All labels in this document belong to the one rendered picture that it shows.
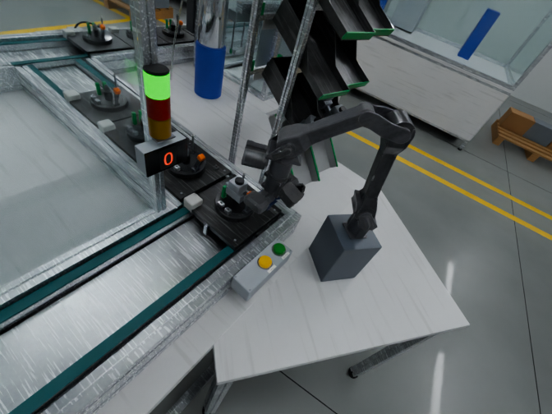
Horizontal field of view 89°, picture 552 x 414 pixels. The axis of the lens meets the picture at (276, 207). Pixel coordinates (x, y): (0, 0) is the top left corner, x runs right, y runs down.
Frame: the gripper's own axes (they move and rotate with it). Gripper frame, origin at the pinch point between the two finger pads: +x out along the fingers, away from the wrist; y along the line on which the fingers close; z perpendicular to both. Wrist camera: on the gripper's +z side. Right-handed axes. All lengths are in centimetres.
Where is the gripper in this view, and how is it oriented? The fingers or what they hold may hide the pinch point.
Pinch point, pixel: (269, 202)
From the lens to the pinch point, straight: 84.0
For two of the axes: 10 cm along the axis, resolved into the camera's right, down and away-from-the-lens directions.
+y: 6.1, -4.7, 6.4
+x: -2.4, 6.6, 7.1
